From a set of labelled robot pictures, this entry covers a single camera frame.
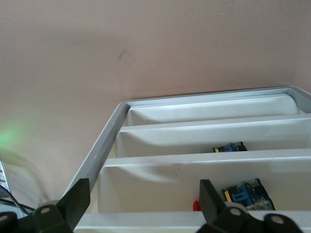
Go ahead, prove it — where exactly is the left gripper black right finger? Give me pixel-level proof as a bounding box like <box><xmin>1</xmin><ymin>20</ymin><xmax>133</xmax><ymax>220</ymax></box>
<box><xmin>198</xmin><ymin>179</ymin><xmax>302</xmax><ymax>233</ymax></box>

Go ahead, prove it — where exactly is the push button with blue base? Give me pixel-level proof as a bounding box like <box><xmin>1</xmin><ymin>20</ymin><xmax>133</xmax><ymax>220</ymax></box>
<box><xmin>192</xmin><ymin>178</ymin><xmax>276</xmax><ymax>212</ymax></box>
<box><xmin>212</xmin><ymin>141</ymin><xmax>248</xmax><ymax>153</ymax></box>

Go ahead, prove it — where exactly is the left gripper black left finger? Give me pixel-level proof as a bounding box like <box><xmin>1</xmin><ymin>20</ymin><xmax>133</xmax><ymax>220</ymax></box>
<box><xmin>0</xmin><ymin>178</ymin><xmax>91</xmax><ymax>233</ymax></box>

